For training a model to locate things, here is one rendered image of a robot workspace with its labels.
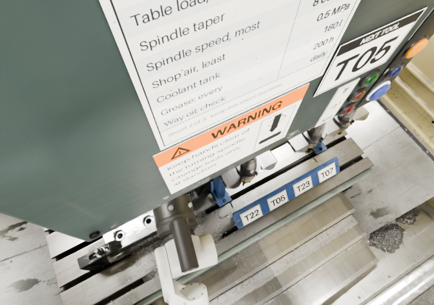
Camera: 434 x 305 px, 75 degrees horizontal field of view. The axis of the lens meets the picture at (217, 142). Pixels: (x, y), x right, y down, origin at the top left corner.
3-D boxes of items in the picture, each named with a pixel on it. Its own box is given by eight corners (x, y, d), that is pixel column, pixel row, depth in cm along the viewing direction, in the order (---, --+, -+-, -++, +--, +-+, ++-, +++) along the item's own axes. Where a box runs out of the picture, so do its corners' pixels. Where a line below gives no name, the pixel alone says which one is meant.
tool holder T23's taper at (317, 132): (316, 122, 82) (323, 109, 76) (325, 134, 81) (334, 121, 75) (303, 128, 81) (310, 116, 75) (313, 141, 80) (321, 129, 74)
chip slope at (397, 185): (418, 199, 134) (460, 181, 111) (296, 277, 119) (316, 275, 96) (305, 69, 169) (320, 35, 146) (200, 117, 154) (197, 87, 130)
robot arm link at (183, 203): (186, 155, 64) (201, 205, 59) (190, 170, 73) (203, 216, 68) (131, 170, 62) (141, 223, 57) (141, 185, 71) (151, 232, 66)
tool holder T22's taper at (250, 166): (250, 155, 78) (253, 144, 72) (259, 167, 76) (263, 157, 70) (237, 163, 76) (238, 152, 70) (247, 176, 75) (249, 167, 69)
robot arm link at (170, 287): (193, 232, 63) (204, 289, 64) (152, 243, 60) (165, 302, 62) (200, 243, 57) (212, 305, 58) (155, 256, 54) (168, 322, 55)
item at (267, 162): (279, 165, 78) (280, 164, 77) (263, 174, 77) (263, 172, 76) (265, 145, 81) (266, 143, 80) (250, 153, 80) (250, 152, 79)
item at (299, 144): (312, 148, 80) (312, 147, 80) (296, 156, 79) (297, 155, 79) (297, 128, 83) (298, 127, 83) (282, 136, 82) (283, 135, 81)
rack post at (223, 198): (232, 200, 105) (237, 172, 78) (219, 207, 104) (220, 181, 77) (219, 178, 109) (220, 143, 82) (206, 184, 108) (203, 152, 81)
